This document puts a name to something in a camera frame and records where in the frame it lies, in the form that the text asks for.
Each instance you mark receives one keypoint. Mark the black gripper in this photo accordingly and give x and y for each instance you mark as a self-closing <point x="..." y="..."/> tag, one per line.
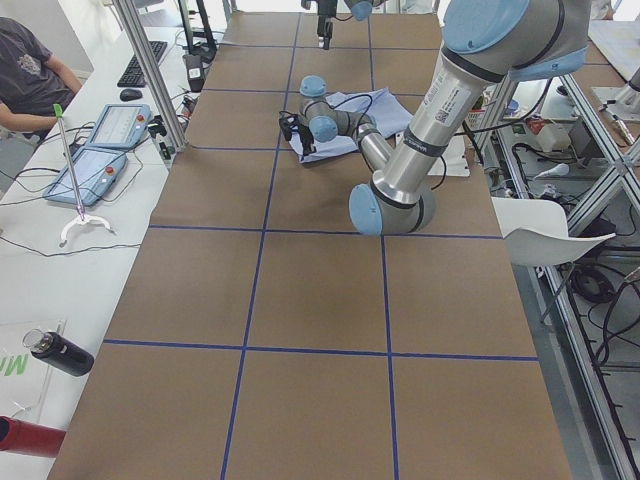
<point x="305" y="136"/>
<point x="327" y="11"/>

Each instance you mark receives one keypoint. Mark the blue striped button shirt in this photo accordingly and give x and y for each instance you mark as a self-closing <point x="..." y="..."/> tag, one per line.
<point x="389" y="116"/>

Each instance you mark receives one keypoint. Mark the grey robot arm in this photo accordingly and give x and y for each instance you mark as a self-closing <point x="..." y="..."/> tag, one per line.
<point x="483" y="42"/>
<point x="361" y="9"/>

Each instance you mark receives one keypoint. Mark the black computer mouse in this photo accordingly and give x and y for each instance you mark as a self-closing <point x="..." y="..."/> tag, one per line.
<point x="130" y="94"/>

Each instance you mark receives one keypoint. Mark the upper blue teach pendant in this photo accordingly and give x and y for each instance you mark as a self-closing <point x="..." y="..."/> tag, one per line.
<point x="120" y="126"/>

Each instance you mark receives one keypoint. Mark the blue teach pendant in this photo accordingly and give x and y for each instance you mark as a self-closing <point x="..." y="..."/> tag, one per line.
<point x="96" y="171"/>
<point x="120" y="126"/>

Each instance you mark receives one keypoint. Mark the lower blue teach pendant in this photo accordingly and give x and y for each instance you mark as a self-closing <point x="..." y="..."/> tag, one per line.
<point x="96" y="171"/>

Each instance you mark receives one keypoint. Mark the seated person grey shirt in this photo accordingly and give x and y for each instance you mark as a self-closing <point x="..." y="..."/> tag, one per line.
<point x="33" y="81"/>

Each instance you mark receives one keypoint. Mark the black water bottle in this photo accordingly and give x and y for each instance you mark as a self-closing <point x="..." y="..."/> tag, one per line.
<point x="57" y="351"/>

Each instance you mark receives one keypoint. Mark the red bottle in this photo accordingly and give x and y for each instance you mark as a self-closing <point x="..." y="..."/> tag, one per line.
<point x="30" y="439"/>

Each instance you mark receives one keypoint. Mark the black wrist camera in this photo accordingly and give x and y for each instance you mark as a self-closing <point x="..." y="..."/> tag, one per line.
<point x="288" y="124"/>

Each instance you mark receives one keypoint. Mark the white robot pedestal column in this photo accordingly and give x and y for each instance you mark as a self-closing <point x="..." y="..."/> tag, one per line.
<point x="453" y="158"/>

